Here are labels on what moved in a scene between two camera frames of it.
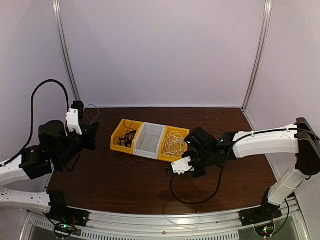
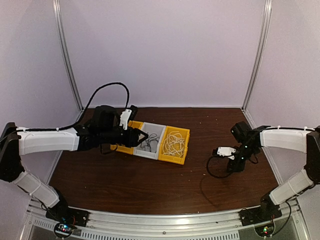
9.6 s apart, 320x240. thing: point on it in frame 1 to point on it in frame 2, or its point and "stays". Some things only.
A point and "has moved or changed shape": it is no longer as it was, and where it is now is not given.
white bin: [148, 140] stays
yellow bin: [173, 145] stays
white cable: [174, 144] stays
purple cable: [98, 113] has moved or changed shape
